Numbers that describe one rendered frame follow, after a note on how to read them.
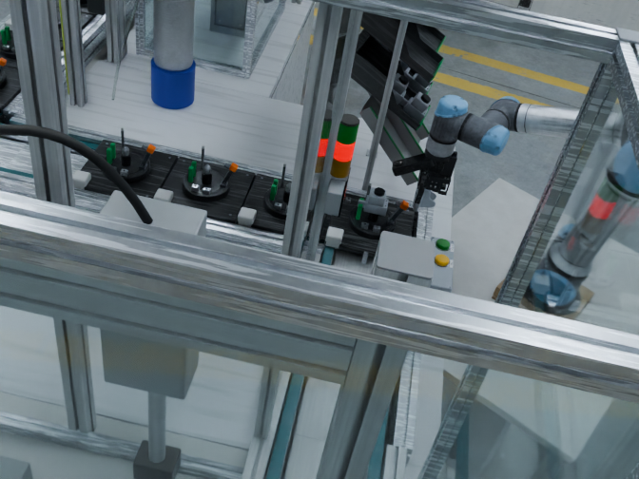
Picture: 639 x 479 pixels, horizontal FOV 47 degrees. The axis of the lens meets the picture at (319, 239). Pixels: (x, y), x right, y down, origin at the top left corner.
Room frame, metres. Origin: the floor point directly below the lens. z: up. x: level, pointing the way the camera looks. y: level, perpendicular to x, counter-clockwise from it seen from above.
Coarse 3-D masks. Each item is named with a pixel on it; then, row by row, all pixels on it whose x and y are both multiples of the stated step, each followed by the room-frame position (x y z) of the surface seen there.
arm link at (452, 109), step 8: (448, 96) 1.67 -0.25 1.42; (456, 96) 1.68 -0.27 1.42; (440, 104) 1.64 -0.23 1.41; (448, 104) 1.63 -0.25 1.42; (456, 104) 1.64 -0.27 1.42; (464, 104) 1.64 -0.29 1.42; (440, 112) 1.63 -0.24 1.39; (448, 112) 1.62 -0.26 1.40; (456, 112) 1.62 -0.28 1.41; (464, 112) 1.63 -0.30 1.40; (440, 120) 1.62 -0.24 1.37; (448, 120) 1.62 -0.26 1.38; (456, 120) 1.61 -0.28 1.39; (432, 128) 1.64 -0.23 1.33; (440, 128) 1.62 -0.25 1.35; (448, 128) 1.61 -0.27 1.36; (456, 128) 1.60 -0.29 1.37; (432, 136) 1.63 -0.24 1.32; (440, 136) 1.62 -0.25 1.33; (448, 136) 1.62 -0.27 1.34; (456, 136) 1.60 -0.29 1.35
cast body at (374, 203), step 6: (372, 192) 1.66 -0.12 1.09; (378, 192) 1.65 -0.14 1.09; (384, 192) 1.65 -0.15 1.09; (366, 198) 1.66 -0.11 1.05; (372, 198) 1.64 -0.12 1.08; (378, 198) 1.64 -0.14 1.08; (384, 198) 1.64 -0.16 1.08; (366, 204) 1.64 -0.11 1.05; (372, 204) 1.64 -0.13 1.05; (378, 204) 1.64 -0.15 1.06; (384, 204) 1.65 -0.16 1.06; (366, 210) 1.64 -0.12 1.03; (372, 210) 1.64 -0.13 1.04; (378, 210) 1.64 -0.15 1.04; (384, 210) 1.63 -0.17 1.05
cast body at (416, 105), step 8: (416, 96) 1.91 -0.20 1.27; (424, 96) 1.91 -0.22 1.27; (400, 104) 1.93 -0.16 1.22; (408, 104) 1.91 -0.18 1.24; (416, 104) 1.90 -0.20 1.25; (424, 104) 1.90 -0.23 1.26; (408, 112) 1.90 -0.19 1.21; (416, 112) 1.90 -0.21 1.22; (424, 112) 1.91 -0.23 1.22; (416, 120) 1.90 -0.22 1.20
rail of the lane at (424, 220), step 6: (420, 210) 1.78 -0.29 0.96; (426, 210) 1.80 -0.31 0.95; (432, 210) 1.79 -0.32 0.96; (420, 216) 1.75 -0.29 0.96; (426, 216) 1.77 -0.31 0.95; (432, 216) 1.76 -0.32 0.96; (420, 222) 1.72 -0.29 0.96; (426, 222) 1.73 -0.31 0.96; (432, 222) 1.73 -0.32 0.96; (414, 228) 1.68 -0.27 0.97; (420, 228) 1.69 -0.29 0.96; (426, 228) 1.70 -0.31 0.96; (414, 234) 1.65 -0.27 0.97; (420, 234) 1.67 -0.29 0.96; (426, 234) 1.67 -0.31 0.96
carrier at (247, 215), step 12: (264, 180) 1.77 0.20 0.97; (276, 180) 1.69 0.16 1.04; (252, 192) 1.70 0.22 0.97; (264, 192) 1.71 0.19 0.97; (276, 192) 1.68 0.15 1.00; (288, 192) 1.66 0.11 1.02; (252, 204) 1.64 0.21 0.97; (264, 204) 1.64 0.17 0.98; (276, 204) 1.62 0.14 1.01; (240, 216) 1.56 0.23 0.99; (252, 216) 1.57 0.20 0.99; (264, 216) 1.60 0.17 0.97; (276, 216) 1.60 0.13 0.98; (324, 216) 1.65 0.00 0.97; (264, 228) 1.55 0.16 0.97; (276, 228) 1.56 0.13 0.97
